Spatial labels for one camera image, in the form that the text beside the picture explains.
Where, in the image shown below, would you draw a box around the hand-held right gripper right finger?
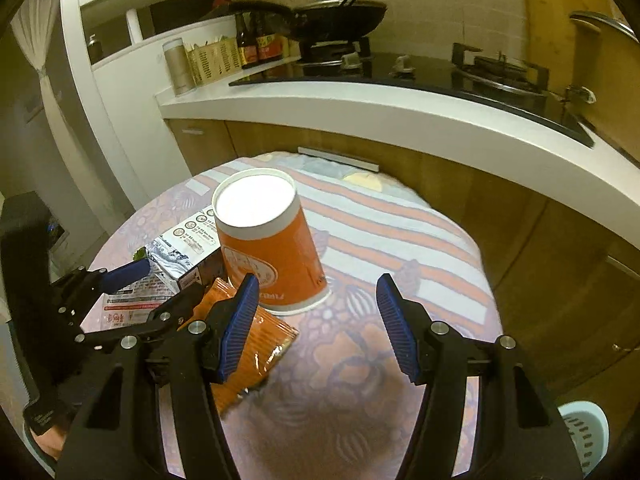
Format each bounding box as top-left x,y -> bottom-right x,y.
376,274 -> 586,480

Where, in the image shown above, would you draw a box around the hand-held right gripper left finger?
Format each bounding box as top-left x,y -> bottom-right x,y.
55,272 -> 261,480

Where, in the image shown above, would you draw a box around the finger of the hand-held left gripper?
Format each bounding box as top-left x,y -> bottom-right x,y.
75,284 -> 206,354
50,258 -> 153,313

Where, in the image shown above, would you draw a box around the orange snack packet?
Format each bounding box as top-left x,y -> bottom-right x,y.
177,277 -> 300,416

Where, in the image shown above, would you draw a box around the white printed carton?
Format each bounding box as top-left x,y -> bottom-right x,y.
80,207 -> 226,333

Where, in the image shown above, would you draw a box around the food scraps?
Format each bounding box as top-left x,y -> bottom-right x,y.
211,169 -> 331,316

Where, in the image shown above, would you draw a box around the light blue plastic basket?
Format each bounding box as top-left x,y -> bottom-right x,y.
557,402 -> 611,477

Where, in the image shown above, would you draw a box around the floral striped tablecloth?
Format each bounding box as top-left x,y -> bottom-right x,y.
80,152 -> 503,480

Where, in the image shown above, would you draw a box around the wooden kitchen cabinet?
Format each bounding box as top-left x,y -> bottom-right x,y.
165,119 -> 640,411

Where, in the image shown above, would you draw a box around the white curtain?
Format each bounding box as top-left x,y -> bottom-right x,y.
10,0 -> 98,271

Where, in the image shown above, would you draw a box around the beige cylindrical canister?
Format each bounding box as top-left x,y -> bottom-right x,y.
161,37 -> 196,97

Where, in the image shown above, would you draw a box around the yellow utensil basket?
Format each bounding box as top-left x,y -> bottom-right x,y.
186,37 -> 241,87

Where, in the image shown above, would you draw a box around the black glass gas stove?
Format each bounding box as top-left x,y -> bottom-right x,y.
229,50 -> 596,148

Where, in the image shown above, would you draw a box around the dark sauce bottle yellow label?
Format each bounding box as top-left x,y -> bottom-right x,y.
235,12 -> 259,70

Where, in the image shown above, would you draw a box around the dark sauce bottle red label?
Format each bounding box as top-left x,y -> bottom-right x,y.
256,12 -> 284,64

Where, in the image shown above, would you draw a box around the black burner grate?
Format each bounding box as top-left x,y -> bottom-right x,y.
452,42 -> 549,97
299,37 -> 373,67

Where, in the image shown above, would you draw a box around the black wok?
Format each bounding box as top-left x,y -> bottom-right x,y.
227,0 -> 388,43

